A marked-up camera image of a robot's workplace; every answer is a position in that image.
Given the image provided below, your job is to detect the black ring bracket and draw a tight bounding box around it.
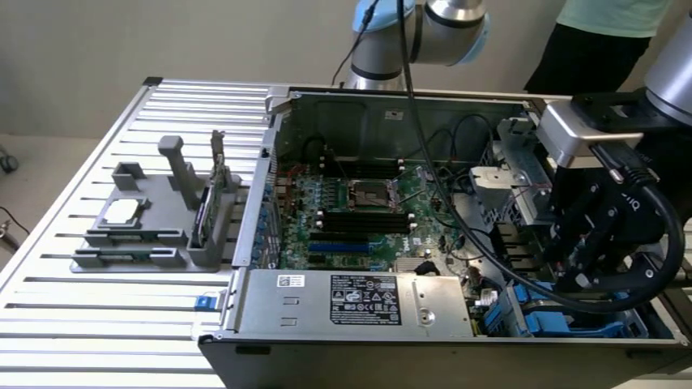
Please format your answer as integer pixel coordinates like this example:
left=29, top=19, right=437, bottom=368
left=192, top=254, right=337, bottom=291
left=614, top=246, right=666, bottom=303

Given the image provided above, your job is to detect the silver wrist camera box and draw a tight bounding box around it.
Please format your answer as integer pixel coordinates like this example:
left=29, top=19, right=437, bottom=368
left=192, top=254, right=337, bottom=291
left=537, top=102, right=645, bottom=169

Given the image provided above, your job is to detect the CPU socket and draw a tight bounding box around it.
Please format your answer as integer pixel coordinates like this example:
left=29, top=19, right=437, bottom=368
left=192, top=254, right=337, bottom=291
left=345, top=177, right=405, bottom=213

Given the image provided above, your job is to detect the silver disk bay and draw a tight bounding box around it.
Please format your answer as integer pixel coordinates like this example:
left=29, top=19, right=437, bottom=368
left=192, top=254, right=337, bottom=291
left=466, top=117, right=557, bottom=229

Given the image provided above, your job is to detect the open black PC case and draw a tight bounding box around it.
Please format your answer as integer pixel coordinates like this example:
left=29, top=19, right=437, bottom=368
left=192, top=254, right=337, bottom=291
left=197, top=86, right=692, bottom=389

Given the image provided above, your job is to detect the black internal wire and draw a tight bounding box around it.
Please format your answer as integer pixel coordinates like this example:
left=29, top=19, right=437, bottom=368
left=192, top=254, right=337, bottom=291
left=432, top=114, right=494, bottom=164

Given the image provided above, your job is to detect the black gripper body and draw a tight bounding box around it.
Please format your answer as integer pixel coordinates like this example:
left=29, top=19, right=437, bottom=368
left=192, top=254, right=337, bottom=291
left=550, top=160, right=674, bottom=255

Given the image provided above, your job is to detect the green motherboard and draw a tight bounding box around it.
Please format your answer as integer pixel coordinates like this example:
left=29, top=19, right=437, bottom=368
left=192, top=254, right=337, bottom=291
left=272, top=160, right=490, bottom=279

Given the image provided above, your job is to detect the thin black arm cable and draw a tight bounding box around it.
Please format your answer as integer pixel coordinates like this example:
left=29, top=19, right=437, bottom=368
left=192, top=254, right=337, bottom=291
left=329, top=0, right=380, bottom=88

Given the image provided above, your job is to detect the silver CPU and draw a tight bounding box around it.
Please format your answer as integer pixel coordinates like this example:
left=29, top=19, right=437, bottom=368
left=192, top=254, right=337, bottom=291
left=104, top=199, right=148, bottom=224

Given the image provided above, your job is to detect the blue expansion slot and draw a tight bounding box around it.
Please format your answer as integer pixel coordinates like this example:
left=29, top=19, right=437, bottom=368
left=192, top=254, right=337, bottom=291
left=306, top=242, right=369, bottom=253

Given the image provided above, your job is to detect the green graphics card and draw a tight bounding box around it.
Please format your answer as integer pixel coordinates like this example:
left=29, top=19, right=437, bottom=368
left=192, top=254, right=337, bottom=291
left=192, top=129, right=229, bottom=246

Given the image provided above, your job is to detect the black expansion slot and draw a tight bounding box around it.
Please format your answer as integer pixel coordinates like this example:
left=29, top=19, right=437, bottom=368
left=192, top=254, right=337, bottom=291
left=309, top=231, right=369, bottom=243

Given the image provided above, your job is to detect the grey parts rack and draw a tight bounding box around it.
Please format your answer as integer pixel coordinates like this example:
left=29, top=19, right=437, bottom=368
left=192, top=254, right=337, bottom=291
left=69, top=135, right=245, bottom=275

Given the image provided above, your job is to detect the silver chipset heatsink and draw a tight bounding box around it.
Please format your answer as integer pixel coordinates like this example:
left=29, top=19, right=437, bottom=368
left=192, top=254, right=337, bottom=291
left=394, top=258, right=434, bottom=277

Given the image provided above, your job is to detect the blue disk carrier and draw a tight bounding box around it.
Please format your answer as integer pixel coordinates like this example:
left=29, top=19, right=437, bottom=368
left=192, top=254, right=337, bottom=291
left=506, top=282, right=649, bottom=340

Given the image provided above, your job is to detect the silver power supply unit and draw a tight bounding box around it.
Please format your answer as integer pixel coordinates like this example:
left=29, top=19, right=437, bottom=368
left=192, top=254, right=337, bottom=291
left=233, top=268, right=477, bottom=340

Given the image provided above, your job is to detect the person in green shirt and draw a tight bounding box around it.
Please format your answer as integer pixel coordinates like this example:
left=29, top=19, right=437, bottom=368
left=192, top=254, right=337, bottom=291
left=522, top=0, right=672, bottom=95

